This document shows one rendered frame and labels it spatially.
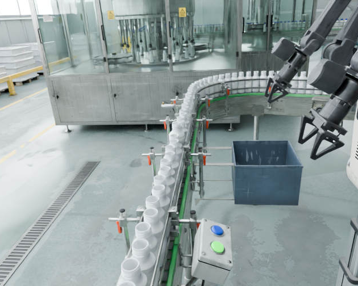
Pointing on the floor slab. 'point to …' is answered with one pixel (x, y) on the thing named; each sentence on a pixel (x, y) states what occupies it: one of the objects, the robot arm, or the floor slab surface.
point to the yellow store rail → (12, 79)
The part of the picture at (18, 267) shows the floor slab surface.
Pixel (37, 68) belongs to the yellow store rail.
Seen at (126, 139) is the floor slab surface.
